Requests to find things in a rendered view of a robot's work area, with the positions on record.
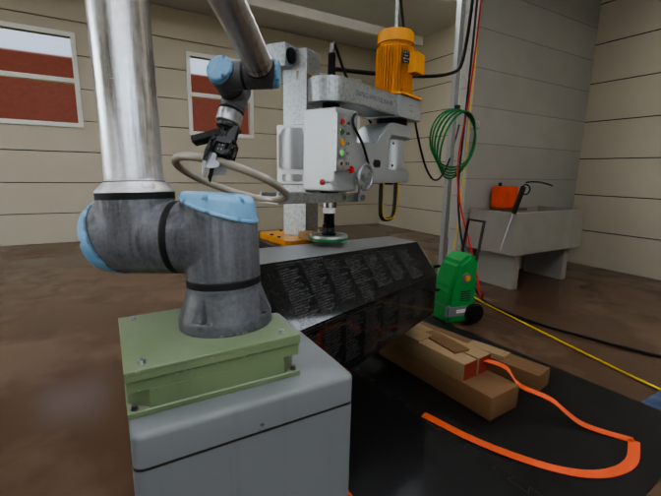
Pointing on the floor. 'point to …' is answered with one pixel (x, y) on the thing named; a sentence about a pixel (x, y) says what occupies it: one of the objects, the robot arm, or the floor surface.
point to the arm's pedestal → (253, 437)
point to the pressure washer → (458, 284)
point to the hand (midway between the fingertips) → (206, 175)
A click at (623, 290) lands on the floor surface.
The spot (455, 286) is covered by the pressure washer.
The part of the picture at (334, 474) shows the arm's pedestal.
